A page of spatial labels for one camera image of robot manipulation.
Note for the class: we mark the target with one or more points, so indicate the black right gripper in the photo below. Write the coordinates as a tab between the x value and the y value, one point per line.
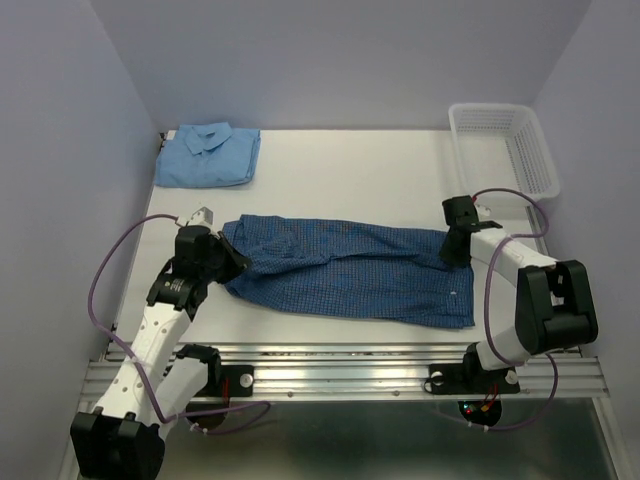
447	255

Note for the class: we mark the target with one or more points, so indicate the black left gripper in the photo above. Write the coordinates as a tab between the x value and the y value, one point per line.
237	261

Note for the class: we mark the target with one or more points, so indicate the blue plaid long sleeve shirt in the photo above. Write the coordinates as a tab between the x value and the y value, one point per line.
353	270

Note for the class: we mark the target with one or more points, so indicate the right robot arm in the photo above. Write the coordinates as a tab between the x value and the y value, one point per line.
554	308

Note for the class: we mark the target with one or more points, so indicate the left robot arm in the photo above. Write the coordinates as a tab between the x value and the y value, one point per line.
124	436

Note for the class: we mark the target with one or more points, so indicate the white plastic basket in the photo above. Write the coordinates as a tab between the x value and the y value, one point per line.
501	145

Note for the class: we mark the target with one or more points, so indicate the light blue folded shirt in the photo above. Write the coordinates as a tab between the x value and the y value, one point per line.
208	156

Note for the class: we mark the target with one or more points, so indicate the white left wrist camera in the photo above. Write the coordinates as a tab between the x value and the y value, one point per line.
202	217

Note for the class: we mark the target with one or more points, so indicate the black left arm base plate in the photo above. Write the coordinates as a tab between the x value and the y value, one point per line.
229	381

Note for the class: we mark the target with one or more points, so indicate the aluminium front rail frame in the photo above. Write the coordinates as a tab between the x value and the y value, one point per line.
396	372

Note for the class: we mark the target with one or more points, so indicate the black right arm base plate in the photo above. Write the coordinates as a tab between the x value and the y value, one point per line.
455	379

